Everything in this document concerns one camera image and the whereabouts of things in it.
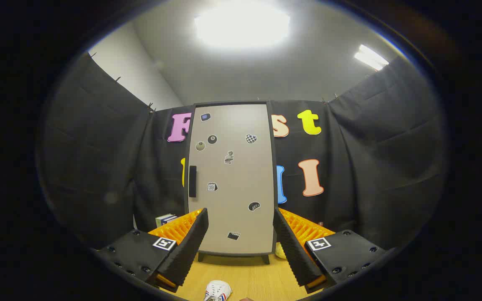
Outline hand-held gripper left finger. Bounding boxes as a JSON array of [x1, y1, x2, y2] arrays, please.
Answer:
[[92, 208, 209, 293]]

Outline white shoe with striped side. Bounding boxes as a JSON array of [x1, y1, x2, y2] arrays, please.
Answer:
[[204, 280, 232, 301]]

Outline dark grey shoe cabinet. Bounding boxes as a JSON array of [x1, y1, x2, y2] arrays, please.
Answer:
[[184, 100, 280, 265]]

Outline large ceiling light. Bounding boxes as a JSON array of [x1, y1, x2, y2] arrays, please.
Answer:
[[194, 2, 291, 51]]

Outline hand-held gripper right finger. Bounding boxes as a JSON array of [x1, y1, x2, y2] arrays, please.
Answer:
[[273, 207, 388, 294]]

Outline black backdrop cloth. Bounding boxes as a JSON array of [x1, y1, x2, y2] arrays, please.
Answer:
[[40, 52, 449, 251]]

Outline narrow ceiling light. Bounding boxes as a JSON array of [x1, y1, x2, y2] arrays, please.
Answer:
[[354, 44, 390, 71]]

